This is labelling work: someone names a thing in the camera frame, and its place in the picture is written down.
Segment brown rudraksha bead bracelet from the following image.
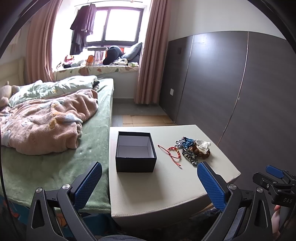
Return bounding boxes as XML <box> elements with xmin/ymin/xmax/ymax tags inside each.
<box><xmin>192</xmin><ymin>143</ymin><xmax>211</xmax><ymax>159</ymax></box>

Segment dark beaded bracelet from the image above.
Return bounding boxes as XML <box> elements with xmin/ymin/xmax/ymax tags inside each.
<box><xmin>181</xmin><ymin>148</ymin><xmax>200</xmax><ymax>167</ymax></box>

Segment blue braided bracelet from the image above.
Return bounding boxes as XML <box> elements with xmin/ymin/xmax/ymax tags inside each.
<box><xmin>174</xmin><ymin>136</ymin><xmax>195</xmax><ymax>149</ymax></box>

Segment black jewelry box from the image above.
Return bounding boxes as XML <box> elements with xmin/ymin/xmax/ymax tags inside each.
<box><xmin>115</xmin><ymin>131</ymin><xmax>157</xmax><ymax>173</ymax></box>

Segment right hand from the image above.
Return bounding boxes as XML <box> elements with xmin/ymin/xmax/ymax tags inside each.
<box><xmin>271</xmin><ymin>205</ymin><xmax>281</xmax><ymax>240</ymax></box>

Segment green bed mattress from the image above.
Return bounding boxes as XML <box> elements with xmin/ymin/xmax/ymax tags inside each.
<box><xmin>1</xmin><ymin>78</ymin><xmax>114</xmax><ymax>213</ymax></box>

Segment white shell dish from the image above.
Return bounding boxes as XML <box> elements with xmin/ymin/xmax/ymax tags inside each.
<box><xmin>195</xmin><ymin>140</ymin><xmax>211</xmax><ymax>154</ymax></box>

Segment pink fleece blanket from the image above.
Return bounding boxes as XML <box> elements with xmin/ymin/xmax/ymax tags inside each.
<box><xmin>1</xmin><ymin>89</ymin><xmax>98</xmax><ymax>155</ymax></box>

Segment dark wooden wardrobe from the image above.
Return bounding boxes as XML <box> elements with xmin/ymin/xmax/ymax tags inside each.
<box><xmin>159</xmin><ymin>31</ymin><xmax>295</xmax><ymax>189</ymax></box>

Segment light green quilt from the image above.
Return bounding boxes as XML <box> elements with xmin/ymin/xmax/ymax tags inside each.
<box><xmin>8</xmin><ymin>75</ymin><xmax>99</xmax><ymax>108</ymax></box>

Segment flattened cardboard on floor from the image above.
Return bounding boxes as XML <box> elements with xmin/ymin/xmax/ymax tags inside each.
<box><xmin>122</xmin><ymin>115</ymin><xmax>175</xmax><ymax>127</ymax></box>

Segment plush toy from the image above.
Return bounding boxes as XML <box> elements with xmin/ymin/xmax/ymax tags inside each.
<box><xmin>0</xmin><ymin>81</ymin><xmax>20</xmax><ymax>108</ymax></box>

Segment window seat patterned cushion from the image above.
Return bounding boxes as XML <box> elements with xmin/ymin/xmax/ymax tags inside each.
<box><xmin>53</xmin><ymin>65</ymin><xmax>139</xmax><ymax>81</ymax></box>

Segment left pink curtain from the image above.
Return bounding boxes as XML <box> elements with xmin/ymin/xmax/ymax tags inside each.
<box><xmin>26</xmin><ymin>0</ymin><xmax>62</xmax><ymax>84</ymax></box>

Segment pink curtain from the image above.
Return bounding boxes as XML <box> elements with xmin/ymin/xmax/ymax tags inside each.
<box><xmin>134</xmin><ymin>1</ymin><xmax>171</xmax><ymax>104</ymax></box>
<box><xmin>26</xmin><ymin>0</ymin><xmax>62</xmax><ymax>84</ymax></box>

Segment orange item on sill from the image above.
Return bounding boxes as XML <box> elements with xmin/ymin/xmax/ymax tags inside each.
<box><xmin>85</xmin><ymin>55</ymin><xmax>95</xmax><ymax>66</ymax></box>

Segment right pink curtain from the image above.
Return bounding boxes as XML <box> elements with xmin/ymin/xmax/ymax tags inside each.
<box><xmin>134</xmin><ymin>1</ymin><xmax>171</xmax><ymax>104</ymax></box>

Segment black bag on sill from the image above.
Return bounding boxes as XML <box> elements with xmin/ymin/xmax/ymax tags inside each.
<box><xmin>103</xmin><ymin>46</ymin><xmax>123</xmax><ymax>65</ymax></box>

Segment grey pillow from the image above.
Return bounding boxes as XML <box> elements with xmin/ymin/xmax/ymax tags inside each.
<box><xmin>121</xmin><ymin>42</ymin><xmax>142</xmax><ymax>63</ymax></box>

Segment hanging dark clothes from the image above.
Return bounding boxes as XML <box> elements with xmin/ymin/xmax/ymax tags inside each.
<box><xmin>70</xmin><ymin>4</ymin><xmax>97</xmax><ymax>55</ymax></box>

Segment red string bracelet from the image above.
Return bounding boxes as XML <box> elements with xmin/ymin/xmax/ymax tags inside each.
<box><xmin>157</xmin><ymin>144</ymin><xmax>183</xmax><ymax>168</ymax></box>

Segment window with dark frame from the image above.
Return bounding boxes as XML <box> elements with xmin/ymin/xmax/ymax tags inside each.
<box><xmin>86</xmin><ymin>6</ymin><xmax>144</xmax><ymax>47</ymax></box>

